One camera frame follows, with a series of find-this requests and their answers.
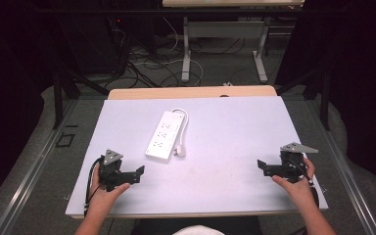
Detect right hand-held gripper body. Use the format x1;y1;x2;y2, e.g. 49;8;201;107
264;142;319;184

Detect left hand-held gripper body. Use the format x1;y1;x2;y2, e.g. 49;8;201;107
98;149;139;193

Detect person's left hand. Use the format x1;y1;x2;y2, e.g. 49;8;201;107
89;163;131;213

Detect person's right hand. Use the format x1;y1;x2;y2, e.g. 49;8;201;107
271;158;318;211

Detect white table mat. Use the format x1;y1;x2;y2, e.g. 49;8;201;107
65;95;329;218

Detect white power strip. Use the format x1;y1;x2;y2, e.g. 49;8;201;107
144;110;181;162

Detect white power plug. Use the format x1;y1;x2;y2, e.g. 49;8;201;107
172;146;187;159

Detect person's dark trousers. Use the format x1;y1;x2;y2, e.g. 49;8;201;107
130;216;264;235

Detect black metal stand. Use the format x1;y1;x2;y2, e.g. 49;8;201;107
51;63;111;130
274;67;333;132

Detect wooden table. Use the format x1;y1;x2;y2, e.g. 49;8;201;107
107;84;278;101

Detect black computer tower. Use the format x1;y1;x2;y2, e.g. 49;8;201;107
72;14;128;76

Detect white desk with metal legs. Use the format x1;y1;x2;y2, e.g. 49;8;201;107
161;0;306;84

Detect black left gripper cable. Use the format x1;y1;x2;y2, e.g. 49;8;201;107
83;156;105;217

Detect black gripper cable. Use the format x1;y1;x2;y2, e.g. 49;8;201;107
83;156;105;217
293;159;321;210

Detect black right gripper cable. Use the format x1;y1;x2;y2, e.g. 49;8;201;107
293;159;321;210

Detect aluminium floor rail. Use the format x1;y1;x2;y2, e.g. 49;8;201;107
306;97;376;235
0;99;79;235

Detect white power strip cable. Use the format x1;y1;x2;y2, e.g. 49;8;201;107
170;108;190;151

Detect tangle of floor cables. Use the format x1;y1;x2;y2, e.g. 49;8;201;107
109;18;248;89

